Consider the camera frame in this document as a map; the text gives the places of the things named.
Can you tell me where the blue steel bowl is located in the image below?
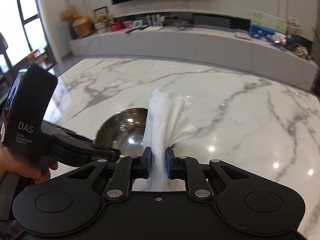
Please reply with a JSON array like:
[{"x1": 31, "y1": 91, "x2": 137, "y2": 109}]
[{"x1": 94, "y1": 108, "x2": 148, "y2": 157}]

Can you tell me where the person's left hand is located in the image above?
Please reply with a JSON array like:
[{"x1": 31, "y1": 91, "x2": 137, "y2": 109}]
[{"x1": 1, "y1": 144, "x2": 58, "y2": 185}]

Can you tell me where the golden round vase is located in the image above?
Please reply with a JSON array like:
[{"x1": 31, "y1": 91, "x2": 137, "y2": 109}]
[{"x1": 73, "y1": 16, "x2": 92, "y2": 38}]

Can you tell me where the dried flower bouquet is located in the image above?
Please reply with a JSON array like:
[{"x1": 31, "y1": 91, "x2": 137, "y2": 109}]
[{"x1": 59, "y1": 5, "x2": 80, "y2": 23}]

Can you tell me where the red gift box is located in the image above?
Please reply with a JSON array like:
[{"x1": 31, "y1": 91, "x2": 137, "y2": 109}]
[{"x1": 110, "y1": 21, "x2": 124, "y2": 32}]

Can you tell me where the framed certificate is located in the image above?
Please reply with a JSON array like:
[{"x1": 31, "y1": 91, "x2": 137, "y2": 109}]
[{"x1": 93, "y1": 6, "x2": 108, "y2": 21}]

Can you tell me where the white marble tv console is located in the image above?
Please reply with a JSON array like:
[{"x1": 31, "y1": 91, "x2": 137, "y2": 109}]
[{"x1": 69, "y1": 27, "x2": 319, "y2": 90}]

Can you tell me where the colourful painting board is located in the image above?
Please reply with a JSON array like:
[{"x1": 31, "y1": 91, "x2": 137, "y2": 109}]
[{"x1": 249, "y1": 11, "x2": 287, "y2": 45}]

